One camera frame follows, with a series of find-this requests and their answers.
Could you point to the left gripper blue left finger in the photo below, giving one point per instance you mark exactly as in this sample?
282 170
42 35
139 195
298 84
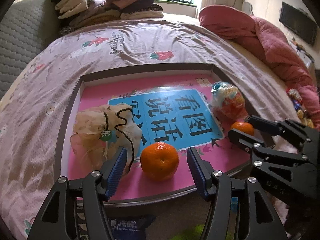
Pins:
56 218

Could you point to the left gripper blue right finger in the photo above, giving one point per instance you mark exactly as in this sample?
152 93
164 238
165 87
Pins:
256 217

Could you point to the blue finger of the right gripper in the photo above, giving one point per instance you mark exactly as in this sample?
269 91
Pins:
273 128
247 142

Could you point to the orange tangerine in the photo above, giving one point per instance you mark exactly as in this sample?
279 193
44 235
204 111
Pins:
159 161
243 127

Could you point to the toy egg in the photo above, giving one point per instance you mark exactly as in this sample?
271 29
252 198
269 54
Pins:
228 99

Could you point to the blue cookie packet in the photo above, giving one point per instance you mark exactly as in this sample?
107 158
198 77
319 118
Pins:
132 228

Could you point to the beige drawstring pouch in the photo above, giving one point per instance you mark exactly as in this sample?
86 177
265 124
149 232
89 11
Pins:
99 131

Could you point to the small clown doll toy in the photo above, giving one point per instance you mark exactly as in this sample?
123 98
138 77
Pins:
299 107

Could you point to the pink and blue book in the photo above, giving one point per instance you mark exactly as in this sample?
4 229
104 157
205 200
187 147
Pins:
173 109

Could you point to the dark cardboard box tray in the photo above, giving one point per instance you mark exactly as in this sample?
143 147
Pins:
130 73

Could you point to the pink strawberry bed sheet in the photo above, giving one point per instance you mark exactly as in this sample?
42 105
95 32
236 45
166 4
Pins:
32 110

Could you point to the black flat television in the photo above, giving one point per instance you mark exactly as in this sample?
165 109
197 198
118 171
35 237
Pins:
298 22

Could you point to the red quilted blanket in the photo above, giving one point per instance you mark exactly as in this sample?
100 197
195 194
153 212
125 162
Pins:
269 44

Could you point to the grey quilted headboard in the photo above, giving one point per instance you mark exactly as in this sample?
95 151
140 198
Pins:
27 28

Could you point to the pile of folded clothes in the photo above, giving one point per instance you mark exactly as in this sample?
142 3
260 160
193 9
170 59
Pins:
76 14

